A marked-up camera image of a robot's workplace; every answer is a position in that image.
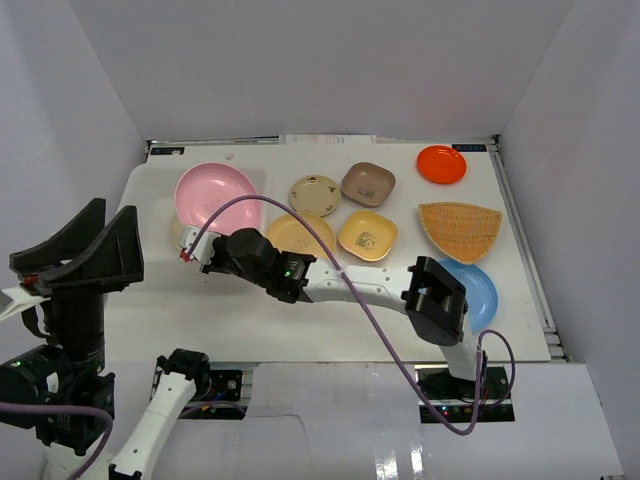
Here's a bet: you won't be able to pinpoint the yellow round plate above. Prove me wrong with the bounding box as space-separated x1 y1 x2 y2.
265 213 336 259

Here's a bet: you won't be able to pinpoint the pink round plate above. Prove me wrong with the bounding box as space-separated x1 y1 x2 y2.
174 163 262 235

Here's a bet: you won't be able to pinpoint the small beige floral plate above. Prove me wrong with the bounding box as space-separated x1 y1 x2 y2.
288 175 342 217

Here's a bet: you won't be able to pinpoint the yellow square dish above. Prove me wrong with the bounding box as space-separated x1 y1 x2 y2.
337 210 398 262

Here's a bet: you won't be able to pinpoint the brown square dish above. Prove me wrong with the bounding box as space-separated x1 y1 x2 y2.
341 162 396 208

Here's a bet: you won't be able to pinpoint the orange round plate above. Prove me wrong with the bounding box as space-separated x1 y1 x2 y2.
416 145 467 185

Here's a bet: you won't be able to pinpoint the woven wicker tray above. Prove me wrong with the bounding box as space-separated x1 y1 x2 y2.
418 202 503 265

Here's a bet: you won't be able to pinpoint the blue round plate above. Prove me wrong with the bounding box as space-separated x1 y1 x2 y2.
439 258 499 333

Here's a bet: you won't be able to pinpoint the cream white round plate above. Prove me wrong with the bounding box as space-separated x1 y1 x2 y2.
169 214 183 250

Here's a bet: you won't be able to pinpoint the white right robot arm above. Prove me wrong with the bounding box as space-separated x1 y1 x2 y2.
185 228 488 399

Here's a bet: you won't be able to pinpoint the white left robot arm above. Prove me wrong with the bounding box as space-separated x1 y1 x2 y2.
1 198 212 479

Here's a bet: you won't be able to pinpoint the white plastic bin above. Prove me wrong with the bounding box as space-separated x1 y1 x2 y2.
120 164 268 261

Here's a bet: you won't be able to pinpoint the papers at back edge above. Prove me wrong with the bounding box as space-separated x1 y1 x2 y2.
278 134 378 145

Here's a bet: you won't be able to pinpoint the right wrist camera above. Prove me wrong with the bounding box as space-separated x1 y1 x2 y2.
178 225 220 265

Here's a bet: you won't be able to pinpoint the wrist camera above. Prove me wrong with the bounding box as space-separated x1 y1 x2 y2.
0 285 47 321
178 225 220 265

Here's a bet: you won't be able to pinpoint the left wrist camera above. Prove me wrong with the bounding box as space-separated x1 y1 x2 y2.
0 285 47 321

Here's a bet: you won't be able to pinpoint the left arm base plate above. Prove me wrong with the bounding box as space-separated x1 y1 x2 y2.
187 370 246 420

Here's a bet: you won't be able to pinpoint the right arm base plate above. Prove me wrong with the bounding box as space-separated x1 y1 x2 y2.
415 366 515 424

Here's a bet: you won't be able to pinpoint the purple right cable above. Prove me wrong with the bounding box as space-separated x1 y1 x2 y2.
187 195 515 436

